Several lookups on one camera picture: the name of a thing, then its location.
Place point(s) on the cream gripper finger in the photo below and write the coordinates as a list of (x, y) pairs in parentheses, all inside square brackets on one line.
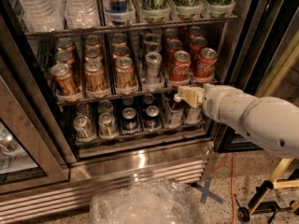
[(193, 96)]

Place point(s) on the coke can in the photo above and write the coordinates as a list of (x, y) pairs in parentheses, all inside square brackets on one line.
[(168, 34), (171, 47), (196, 45), (180, 65), (193, 32), (205, 63)]

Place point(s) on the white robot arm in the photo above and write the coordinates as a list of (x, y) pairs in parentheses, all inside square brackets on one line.
[(269, 122)]

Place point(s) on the right blue pepsi can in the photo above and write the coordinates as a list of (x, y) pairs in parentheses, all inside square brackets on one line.
[(152, 119)]

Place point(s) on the blue pepsi can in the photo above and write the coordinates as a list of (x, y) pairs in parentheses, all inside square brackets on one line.
[(152, 119), (129, 119)]

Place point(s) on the front silver slim can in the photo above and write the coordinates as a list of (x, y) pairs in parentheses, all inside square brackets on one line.
[(153, 66)]

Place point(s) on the left blue pepsi can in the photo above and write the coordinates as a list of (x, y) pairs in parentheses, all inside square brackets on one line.
[(129, 119)]

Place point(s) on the front right gold can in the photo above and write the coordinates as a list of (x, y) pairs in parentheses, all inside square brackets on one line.
[(125, 73)]

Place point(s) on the gold can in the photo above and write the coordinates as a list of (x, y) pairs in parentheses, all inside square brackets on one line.
[(64, 56), (125, 73), (120, 51), (63, 76), (93, 54), (96, 76)]

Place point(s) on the front right green-white can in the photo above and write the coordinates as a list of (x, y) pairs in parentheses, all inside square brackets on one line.
[(107, 124)]

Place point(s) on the green-white can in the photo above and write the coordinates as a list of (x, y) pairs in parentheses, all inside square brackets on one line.
[(107, 124), (82, 126)]

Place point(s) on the front middle gold can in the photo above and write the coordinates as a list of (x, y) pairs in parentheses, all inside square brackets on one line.
[(96, 76)]

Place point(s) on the front left green-white can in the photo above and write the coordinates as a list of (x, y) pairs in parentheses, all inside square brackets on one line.
[(82, 126)]

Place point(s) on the front left gold can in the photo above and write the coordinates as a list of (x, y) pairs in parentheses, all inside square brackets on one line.
[(63, 76)]

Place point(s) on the left glass fridge door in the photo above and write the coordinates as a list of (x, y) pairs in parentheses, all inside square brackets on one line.
[(29, 157)]

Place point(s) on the right white-cap bottle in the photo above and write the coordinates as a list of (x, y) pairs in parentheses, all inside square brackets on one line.
[(192, 114)]

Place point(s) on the white-cap bottle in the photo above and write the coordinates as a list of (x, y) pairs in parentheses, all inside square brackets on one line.
[(174, 111), (192, 114)]

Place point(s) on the left white-cap bottle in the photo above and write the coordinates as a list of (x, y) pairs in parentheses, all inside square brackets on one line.
[(174, 111)]

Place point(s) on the blue tape cross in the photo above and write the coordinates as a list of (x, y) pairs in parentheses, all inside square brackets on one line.
[(206, 192)]

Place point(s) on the clear plastic wrap bundle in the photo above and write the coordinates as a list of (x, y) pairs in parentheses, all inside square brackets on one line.
[(162, 202)]

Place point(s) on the right clear water bottle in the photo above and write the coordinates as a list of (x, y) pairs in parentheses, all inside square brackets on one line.
[(81, 14)]

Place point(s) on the clear water bottle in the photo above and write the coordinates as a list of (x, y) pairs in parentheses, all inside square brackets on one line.
[(43, 15), (81, 14)]

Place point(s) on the left clear water bottle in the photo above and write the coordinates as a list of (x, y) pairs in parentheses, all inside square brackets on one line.
[(43, 15)]

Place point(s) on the upper wire shelf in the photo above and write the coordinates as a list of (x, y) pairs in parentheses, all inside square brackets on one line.
[(130, 27)]

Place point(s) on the wire shelf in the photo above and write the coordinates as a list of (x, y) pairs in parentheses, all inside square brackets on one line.
[(130, 27), (115, 93)]

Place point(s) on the yellow black cart frame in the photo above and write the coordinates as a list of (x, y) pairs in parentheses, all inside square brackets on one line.
[(257, 205)]

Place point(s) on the middle wire shelf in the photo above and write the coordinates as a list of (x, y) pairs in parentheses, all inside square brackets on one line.
[(115, 93)]

